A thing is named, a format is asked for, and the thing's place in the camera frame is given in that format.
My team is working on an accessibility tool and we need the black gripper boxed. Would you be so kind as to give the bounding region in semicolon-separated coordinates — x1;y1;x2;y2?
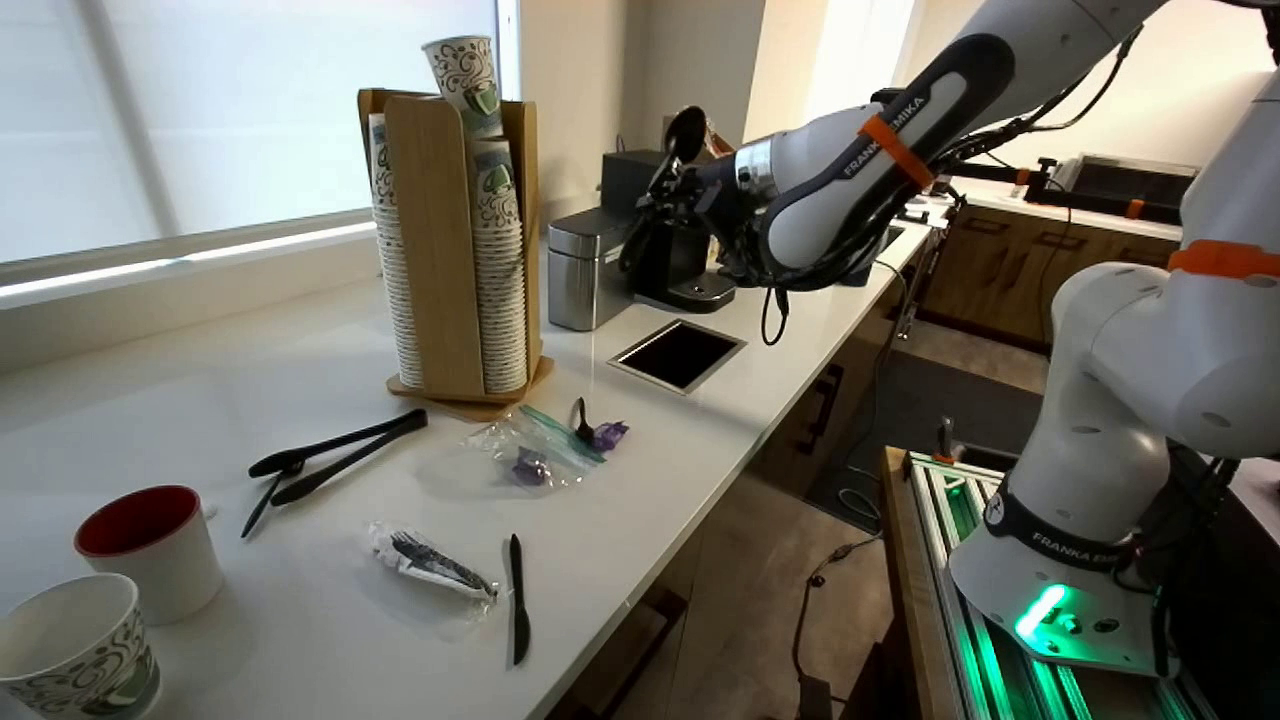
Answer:
657;136;776;282

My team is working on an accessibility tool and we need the grey box behind machine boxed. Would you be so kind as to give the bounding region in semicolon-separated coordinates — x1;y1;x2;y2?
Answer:
596;150;674;220

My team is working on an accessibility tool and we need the black coffee machine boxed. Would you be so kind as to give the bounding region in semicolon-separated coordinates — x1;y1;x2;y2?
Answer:
617;198;741;318

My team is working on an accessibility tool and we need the silver metal canister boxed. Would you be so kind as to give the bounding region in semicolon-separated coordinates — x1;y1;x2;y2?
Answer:
546;206;633;335

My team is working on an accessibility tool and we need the black tablet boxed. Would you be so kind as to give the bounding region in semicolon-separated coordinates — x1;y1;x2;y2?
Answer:
609;318;748;397

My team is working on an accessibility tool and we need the tall patterned paper cup stack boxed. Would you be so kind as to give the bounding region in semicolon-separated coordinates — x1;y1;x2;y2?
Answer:
421;32;532;400

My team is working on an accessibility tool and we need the wooden cup holder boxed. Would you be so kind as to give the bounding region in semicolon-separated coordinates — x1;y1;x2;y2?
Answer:
352;84;558;414

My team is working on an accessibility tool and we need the small black plastic utensil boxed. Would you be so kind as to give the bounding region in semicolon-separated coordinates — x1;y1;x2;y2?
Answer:
566;391;603;457

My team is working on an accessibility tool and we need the clear zip bag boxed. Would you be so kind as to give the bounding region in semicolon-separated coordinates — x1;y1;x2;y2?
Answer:
469;406;609;496

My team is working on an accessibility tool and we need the short patterned paper cup stack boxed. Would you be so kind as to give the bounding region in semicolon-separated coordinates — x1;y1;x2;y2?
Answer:
366;110;428;391

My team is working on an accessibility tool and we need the purple candy inside bag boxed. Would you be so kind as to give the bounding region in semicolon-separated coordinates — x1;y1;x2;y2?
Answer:
507;450;558;487

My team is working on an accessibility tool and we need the brown wooden cabinet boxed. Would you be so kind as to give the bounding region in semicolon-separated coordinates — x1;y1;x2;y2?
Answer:
917;198;1194;362

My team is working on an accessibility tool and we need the long black serving utensil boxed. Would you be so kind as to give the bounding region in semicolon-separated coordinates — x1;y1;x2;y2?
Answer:
246;406;434;485
267;420;434;507

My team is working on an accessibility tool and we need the black plastic fork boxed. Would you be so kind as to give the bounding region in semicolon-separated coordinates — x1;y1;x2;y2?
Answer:
235;463;308;546

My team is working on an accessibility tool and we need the red lined white cup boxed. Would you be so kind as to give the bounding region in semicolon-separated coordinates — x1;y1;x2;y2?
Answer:
73;481;227;627

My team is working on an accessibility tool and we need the black hanging robot cable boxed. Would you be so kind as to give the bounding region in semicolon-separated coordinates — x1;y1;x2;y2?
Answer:
756;272;795;353

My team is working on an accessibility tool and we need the orange strap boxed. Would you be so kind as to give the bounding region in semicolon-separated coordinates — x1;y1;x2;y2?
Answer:
1167;236;1280;283
858;111;942;193

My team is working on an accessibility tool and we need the black floor cable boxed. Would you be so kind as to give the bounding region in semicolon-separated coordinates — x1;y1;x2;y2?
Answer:
789;536;872;720

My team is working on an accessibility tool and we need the aluminium rail robot stand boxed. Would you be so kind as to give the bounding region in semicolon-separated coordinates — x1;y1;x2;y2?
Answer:
877;444;1213;720

